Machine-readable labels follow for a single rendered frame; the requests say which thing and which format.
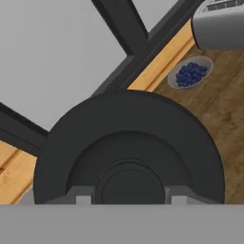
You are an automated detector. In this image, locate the black framed window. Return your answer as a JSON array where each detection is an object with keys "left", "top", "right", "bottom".
[{"left": 0, "top": 0, "right": 208, "bottom": 157}]

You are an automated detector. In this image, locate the grey metal toaster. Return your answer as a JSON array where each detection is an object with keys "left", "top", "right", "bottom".
[{"left": 191, "top": 0, "right": 244, "bottom": 51}]

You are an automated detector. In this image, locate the grey glass bowl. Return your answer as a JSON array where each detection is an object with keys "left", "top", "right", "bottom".
[{"left": 167, "top": 55, "right": 214, "bottom": 90}]

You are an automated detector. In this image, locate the light wooden window sill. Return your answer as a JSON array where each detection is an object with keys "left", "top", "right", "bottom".
[{"left": 0, "top": 18, "right": 197, "bottom": 205}]

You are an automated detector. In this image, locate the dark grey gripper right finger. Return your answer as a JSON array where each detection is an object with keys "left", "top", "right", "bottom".
[{"left": 164, "top": 186, "right": 221, "bottom": 205}]

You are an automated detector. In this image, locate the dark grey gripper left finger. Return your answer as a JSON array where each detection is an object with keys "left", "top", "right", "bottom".
[{"left": 44, "top": 186, "right": 96, "bottom": 205}]

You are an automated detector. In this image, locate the pile of blueberries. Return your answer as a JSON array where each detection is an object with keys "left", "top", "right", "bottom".
[{"left": 175, "top": 62, "right": 209, "bottom": 88}]

